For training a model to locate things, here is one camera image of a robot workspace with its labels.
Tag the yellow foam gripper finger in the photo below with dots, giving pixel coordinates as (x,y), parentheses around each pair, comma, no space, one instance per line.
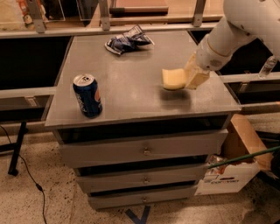
(195,75)

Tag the yellow sponge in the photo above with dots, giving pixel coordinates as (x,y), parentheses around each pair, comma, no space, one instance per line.
(174,79)

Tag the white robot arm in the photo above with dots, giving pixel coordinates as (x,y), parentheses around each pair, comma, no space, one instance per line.
(243,22)

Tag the blue chip bag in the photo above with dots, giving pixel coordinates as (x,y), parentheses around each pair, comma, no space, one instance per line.
(128,41)

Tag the top grey drawer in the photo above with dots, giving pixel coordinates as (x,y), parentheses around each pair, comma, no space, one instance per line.
(77,155)

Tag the grey drawer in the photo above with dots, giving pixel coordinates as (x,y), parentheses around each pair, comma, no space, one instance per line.
(77,155)
(142,197)
(139,178)

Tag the white cardboard box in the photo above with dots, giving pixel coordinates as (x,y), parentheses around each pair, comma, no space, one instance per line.
(241,140)

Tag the grey drawer cabinet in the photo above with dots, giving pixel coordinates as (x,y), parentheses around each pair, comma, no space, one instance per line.
(134,103)

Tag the green rod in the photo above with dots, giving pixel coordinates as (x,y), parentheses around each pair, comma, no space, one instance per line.
(236,159)

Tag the brown flat box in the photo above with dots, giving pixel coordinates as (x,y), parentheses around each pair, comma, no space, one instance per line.
(138,7)

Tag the middle grey drawer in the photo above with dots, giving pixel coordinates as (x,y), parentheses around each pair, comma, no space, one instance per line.
(139,178)

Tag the blue Pepsi can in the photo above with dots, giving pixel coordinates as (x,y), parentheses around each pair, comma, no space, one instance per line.
(87,94)

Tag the bottom grey drawer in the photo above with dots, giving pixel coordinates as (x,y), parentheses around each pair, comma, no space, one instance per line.
(142,197)

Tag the black metal stand leg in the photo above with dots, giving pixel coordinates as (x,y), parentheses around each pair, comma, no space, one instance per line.
(15,149)

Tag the grey metal railing frame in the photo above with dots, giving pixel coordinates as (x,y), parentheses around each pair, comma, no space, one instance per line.
(26,19)

